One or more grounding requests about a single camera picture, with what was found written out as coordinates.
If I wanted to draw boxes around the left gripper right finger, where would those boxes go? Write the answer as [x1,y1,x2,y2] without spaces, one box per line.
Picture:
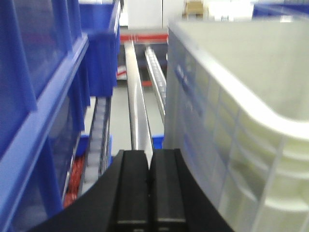
[151,149,232,232]

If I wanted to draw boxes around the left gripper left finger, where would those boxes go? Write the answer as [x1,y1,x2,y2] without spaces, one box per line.
[30,150,150,232]

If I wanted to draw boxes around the white plastic Totelife crate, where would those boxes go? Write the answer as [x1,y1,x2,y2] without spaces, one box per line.
[164,18,309,232]

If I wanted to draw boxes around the red items in bin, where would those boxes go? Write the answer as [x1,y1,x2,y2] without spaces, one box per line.
[63,156,84,208]

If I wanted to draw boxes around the cardboard box far background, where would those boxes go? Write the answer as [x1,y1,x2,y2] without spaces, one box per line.
[182,0,209,19]

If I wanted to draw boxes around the blue bin lower middle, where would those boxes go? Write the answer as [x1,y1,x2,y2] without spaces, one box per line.
[152,134,164,149]

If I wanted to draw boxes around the white roller track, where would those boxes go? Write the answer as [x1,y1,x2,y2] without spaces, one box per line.
[144,47,167,120]

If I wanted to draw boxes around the large blue bin left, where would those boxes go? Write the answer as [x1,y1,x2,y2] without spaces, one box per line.
[0,0,90,232]

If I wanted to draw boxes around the blue bin behind left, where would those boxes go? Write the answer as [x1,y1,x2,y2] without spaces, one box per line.
[80,0,121,97]

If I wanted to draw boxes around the metal shelf rack frame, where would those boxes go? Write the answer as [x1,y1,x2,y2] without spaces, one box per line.
[124,41,153,154]

